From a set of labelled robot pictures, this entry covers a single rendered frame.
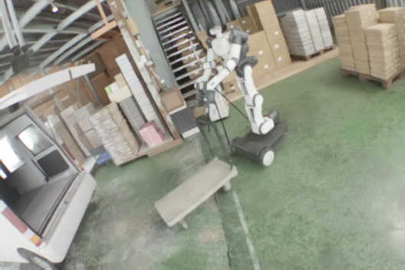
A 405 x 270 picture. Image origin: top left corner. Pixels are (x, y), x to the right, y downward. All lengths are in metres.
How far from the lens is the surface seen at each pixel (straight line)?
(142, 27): 4.13
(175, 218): 1.89
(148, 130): 3.57
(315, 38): 5.42
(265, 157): 2.16
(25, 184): 4.15
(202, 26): 6.93
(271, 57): 5.12
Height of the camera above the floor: 1.46
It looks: 21 degrees down
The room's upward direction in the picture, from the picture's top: 25 degrees counter-clockwise
